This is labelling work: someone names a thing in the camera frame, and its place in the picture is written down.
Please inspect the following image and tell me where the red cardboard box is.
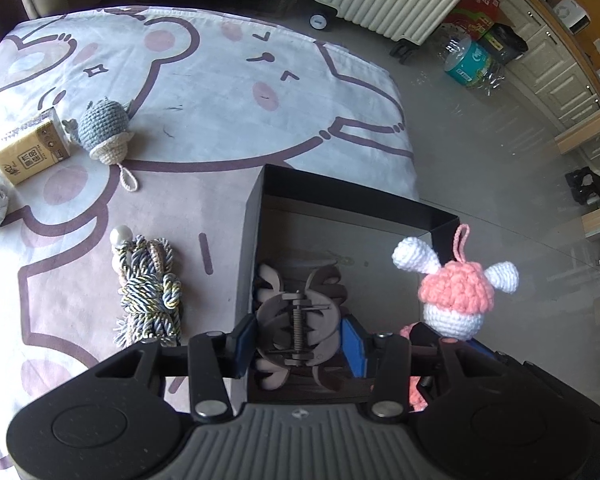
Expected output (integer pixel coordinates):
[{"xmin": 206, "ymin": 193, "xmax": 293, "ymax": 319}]
[{"xmin": 442, "ymin": 0, "xmax": 503, "ymax": 36}]

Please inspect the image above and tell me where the black object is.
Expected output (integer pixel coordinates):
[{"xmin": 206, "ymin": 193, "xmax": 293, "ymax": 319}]
[{"xmin": 565, "ymin": 166, "xmax": 600, "ymax": 206}]

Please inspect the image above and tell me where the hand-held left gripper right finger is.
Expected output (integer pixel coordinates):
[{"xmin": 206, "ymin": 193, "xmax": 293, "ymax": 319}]
[{"xmin": 340, "ymin": 316, "xmax": 506, "ymax": 421}]

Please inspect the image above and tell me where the black box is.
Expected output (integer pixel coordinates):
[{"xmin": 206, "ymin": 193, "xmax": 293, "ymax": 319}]
[{"xmin": 241, "ymin": 164, "xmax": 462, "ymax": 403}]

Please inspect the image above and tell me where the grey crochet whale toy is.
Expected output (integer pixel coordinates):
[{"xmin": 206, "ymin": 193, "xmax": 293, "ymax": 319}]
[{"xmin": 62, "ymin": 99, "xmax": 142, "ymax": 192}]

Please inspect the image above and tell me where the white countertop appliance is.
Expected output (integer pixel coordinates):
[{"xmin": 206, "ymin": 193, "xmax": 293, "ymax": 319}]
[{"xmin": 550, "ymin": 0, "xmax": 593, "ymax": 31}]

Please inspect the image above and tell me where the plastic water bottle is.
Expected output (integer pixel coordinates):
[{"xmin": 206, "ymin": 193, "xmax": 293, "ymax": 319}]
[{"xmin": 437, "ymin": 30, "xmax": 506, "ymax": 92}]

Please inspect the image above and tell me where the braided rope knot ornament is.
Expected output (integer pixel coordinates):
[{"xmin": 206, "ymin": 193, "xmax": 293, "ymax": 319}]
[{"xmin": 109, "ymin": 225, "xmax": 183, "ymax": 348}]

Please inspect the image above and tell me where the black trash bin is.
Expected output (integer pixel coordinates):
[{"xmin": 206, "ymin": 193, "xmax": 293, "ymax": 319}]
[{"xmin": 482, "ymin": 22, "xmax": 528, "ymax": 65}]

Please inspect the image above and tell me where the bear printed blanket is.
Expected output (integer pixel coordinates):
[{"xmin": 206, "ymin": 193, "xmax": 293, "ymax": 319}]
[{"xmin": 0, "ymin": 6, "xmax": 421, "ymax": 480}]

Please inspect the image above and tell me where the brown hair claw clip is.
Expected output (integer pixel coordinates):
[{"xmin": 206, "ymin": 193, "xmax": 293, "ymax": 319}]
[{"xmin": 252, "ymin": 260, "xmax": 348, "ymax": 393}]

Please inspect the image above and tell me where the pink white crochet bunny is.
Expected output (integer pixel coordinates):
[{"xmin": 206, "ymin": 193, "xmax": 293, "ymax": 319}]
[{"xmin": 391, "ymin": 223, "xmax": 521, "ymax": 413}]

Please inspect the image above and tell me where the cream kitchen cabinet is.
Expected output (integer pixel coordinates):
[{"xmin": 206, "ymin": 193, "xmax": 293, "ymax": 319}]
[{"xmin": 495, "ymin": 0, "xmax": 600, "ymax": 133}]

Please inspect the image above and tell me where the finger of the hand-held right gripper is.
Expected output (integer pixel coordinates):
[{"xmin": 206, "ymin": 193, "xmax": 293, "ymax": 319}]
[
  {"xmin": 409, "ymin": 322, "xmax": 439, "ymax": 347},
  {"xmin": 471, "ymin": 337, "xmax": 501, "ymax": 361}
]

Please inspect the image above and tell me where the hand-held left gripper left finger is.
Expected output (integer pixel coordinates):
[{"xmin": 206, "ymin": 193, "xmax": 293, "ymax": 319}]
[{"xmin": 95, "ymin": 314, "xmax": 259, "ymax": 423}]

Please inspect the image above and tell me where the yellow tissue packet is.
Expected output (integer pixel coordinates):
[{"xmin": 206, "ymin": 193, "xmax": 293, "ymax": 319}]
[{"xmin": 0, "ymin": 107, "xmax": 73, "ymax": 187}]

